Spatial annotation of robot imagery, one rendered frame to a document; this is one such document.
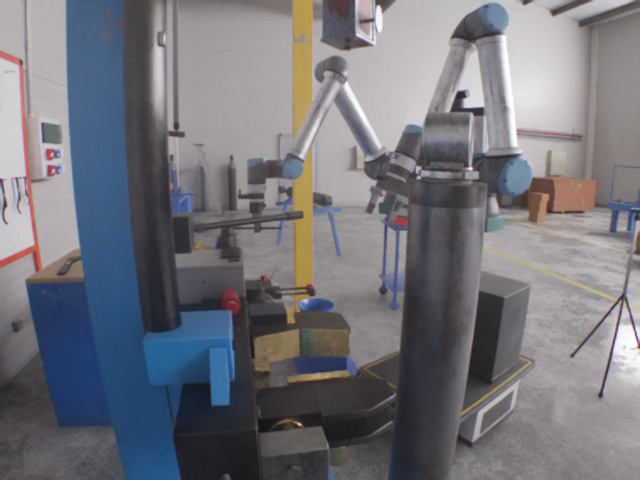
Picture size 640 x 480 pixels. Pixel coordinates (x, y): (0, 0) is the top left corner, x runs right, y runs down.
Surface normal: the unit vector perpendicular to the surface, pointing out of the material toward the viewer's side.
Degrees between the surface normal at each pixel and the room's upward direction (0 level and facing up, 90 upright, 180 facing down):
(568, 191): 90
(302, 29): 90
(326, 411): 0
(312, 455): 90
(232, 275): 90
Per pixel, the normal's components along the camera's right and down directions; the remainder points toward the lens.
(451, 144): -0.40, 0.42
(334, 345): -0.06, 0.21
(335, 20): -0.55, 0.18
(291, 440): 0.00, -0.98
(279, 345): 0.45, 0.18
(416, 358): -0.73, 0.15
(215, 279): 0.20, 0.21
